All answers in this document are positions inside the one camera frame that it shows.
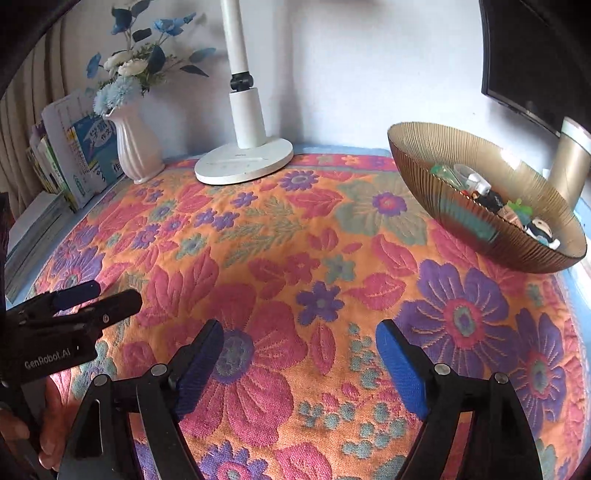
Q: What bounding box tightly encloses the black monitor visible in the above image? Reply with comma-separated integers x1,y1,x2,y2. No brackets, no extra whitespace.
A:
478,0,591,138

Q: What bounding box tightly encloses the floral woven tablecloth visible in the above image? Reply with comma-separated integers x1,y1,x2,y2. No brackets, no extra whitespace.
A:
9,150,587,480

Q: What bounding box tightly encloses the row of upright books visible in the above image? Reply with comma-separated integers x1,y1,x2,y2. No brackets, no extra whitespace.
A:
27,90,123,213

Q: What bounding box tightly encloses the beige curtain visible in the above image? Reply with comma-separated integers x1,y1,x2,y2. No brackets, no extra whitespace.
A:
0,23,79,208

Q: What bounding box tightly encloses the black haired small figurine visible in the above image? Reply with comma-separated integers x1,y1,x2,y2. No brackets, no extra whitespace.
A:
524,219,561,250

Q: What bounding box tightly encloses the blue cover workbook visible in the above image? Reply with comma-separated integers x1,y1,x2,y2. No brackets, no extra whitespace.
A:
69,115,124,195

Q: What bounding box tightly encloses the white desk lamp base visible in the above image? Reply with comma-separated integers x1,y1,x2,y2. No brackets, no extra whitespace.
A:
194,0,295,186

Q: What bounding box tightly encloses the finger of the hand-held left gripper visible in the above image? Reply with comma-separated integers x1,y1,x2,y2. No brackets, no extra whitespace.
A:
4,281,101,324
18,289,144,344

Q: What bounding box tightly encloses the person's left hand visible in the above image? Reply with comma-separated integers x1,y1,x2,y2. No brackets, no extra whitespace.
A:
0,374,71,472

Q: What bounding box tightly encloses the stack of flat books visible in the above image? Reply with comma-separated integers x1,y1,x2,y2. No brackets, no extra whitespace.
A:
4,191,77,303

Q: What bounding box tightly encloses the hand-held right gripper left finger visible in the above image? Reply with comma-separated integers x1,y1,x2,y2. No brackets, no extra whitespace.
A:
58,318,225,480

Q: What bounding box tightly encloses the golden ribbed bowl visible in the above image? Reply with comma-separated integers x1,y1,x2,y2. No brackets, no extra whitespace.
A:
387,121,588,274

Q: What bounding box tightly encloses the white ribbed ceramic vase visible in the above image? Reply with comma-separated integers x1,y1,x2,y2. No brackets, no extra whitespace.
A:
105,104,165,185

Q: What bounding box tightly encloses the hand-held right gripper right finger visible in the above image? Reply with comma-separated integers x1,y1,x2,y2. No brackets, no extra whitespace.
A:
375,318,543,480

